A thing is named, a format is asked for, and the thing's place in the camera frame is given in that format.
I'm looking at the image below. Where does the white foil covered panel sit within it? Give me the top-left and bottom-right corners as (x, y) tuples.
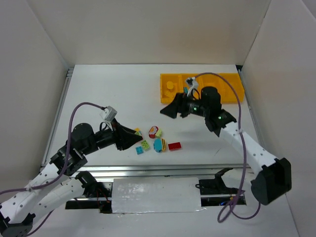
(112, 177), (202, 214)

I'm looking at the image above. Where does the teal rounded lego brick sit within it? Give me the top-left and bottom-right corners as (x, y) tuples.
(154, 139), (162, 153)

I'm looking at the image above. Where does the aluminium front rail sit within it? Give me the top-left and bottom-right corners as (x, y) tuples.
(73, 164), (242, 179)

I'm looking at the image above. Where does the aluminium rail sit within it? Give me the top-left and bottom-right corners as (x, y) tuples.
(41, 68), (74, 165)
(236, 65), (266, 148)
(73, 164), (242, 179)

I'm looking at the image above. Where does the yellow four-compartment bin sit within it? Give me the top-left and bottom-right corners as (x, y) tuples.
(160, 73), (244, 104)

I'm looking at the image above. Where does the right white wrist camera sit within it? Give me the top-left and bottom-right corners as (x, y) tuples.
(185, 77), (198, 97)

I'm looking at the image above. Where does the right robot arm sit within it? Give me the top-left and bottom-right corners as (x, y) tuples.
(160, 86), (292, 205)

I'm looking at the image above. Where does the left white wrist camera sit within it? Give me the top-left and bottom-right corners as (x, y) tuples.
(100, 106), (117, 123)

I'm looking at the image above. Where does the light green lego brick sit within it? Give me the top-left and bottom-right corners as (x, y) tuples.
(155, 129), (162, 138)

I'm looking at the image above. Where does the red flower lego brick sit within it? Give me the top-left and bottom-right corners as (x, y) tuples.
(148, 126), (158, 139)

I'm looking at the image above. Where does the aluminium left rail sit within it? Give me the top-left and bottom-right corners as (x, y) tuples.
(41, 68), (74, 165)

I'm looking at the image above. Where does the round yellow lego brick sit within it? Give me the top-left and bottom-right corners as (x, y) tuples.
(166, 81), (174, 90)

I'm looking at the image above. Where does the teal square lego plate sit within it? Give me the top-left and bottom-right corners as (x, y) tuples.
(135, 146), (144, 155)

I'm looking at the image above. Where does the red rectangular lego brick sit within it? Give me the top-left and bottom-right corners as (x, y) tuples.
(168, 142), (182, 151)

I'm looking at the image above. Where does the aluminium right rail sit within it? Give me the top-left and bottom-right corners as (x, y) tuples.
(236, 65), (266, 148)

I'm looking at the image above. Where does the yellow long lego brick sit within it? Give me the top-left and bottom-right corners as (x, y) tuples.
(164, 90), (175, 98)

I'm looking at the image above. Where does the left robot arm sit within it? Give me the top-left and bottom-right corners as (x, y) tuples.
(0, 121), (142, 237)

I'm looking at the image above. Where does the yellow black striped lego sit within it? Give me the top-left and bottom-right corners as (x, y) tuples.
(161, 139), (167, 152)

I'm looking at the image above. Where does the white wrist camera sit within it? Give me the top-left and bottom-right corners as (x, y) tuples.
(185, 77), (198, 97)
(100, 106), (117, 123)

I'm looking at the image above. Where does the lime green lego plate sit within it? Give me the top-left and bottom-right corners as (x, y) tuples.
(141, 140), (150, 151)

